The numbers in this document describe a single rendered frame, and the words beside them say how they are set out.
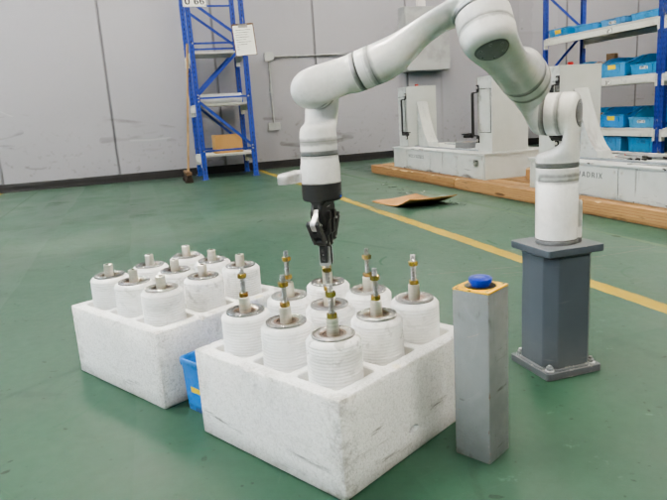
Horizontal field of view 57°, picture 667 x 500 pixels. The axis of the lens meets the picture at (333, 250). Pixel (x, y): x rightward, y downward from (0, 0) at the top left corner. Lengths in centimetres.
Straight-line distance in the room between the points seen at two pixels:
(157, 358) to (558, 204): 94
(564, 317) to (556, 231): 19
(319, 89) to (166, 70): 639
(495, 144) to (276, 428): 364
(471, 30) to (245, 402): 75
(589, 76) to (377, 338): 314
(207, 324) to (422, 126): 445
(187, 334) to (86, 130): 610
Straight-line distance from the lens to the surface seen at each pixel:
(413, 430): 119
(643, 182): 337
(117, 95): 744
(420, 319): 120
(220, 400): 125
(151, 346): 143
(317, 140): 113
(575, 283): 147
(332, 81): 111
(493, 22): 105
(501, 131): 458
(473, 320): 108
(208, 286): 150
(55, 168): 749
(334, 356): 103
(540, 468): 118
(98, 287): 165
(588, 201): 356
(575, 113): 142
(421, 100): 583
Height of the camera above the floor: 62
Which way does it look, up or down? 13 degrees down
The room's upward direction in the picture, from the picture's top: 4 degrees counter-clockwise
